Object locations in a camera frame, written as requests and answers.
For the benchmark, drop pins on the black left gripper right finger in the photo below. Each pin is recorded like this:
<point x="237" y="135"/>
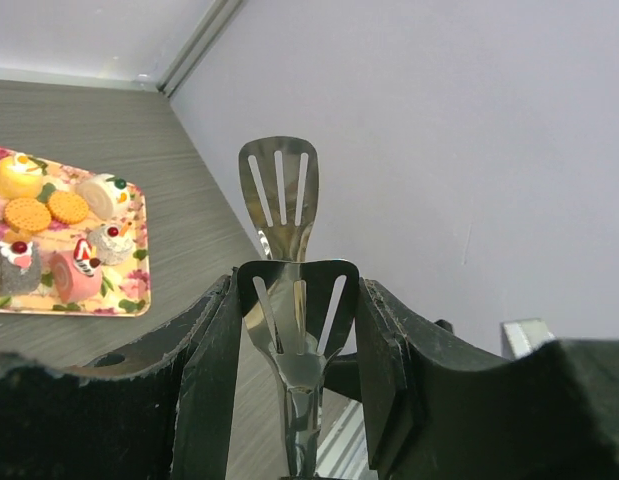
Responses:
<point x="437" y="407"/>

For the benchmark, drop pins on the pink swiss roll cake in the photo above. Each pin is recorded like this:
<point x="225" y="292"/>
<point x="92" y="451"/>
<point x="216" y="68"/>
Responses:
<point x="77" y="273"/>

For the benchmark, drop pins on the floral serving tray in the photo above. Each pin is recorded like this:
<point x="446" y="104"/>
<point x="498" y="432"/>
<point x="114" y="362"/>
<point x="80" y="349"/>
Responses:
<point x="72" y="242"/>

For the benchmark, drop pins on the metal serving tongs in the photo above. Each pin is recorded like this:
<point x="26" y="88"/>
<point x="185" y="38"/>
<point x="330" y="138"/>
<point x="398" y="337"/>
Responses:
<point x="298" y="314"/>

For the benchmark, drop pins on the white swiss roll cake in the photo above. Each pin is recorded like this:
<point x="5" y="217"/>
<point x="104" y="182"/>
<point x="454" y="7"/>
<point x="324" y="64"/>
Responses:
<point x="107" y="196"/>

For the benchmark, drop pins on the orange biscuit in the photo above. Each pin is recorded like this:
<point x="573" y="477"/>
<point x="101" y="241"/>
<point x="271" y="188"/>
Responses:
<point x="67" y="207"/>
<point x="27" y="215"/>

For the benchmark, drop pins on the yellow dome cake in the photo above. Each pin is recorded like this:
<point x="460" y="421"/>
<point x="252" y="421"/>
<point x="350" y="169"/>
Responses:
<point x="21" y="176"/>

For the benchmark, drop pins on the grey slice cake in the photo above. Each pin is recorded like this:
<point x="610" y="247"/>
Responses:
<point x="20" y="268"/>

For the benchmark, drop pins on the grey white cream cake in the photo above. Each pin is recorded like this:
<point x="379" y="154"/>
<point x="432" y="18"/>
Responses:
<point x="113" y="243"/>

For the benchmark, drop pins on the orange biscuit centre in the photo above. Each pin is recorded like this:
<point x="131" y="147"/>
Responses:
<point x="27" y="215"/>

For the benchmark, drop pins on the orange biscuit right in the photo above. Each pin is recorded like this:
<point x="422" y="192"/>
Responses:
<point x="67" y="207"/>

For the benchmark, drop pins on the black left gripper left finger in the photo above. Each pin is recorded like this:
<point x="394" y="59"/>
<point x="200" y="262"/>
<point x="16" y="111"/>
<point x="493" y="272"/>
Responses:
<point x="158" y="408"/>

